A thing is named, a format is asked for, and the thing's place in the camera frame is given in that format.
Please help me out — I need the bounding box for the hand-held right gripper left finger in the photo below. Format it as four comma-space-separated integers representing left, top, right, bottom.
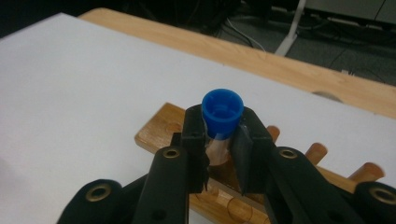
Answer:
172, 104, 210, 194

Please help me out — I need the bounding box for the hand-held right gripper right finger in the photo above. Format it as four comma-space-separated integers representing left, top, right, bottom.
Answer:
230, 106, 276, 196

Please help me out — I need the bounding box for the wooden test tube rack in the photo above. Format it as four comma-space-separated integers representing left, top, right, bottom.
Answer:
134, 102, 386, 224

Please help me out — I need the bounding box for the blue capped test tube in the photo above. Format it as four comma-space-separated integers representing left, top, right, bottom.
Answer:
201, 88, 245, 167

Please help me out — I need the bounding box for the wooden table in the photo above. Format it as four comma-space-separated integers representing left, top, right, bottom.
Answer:
78, 7, 396, 120

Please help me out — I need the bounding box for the white metal stand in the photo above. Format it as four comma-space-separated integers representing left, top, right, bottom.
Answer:
274, 0, 396, 58

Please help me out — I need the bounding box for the white table mat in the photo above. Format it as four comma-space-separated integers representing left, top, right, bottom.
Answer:
0, 12, 396, 224

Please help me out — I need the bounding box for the grey floor cable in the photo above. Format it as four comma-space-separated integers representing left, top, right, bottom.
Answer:
225, 18, 266, 52

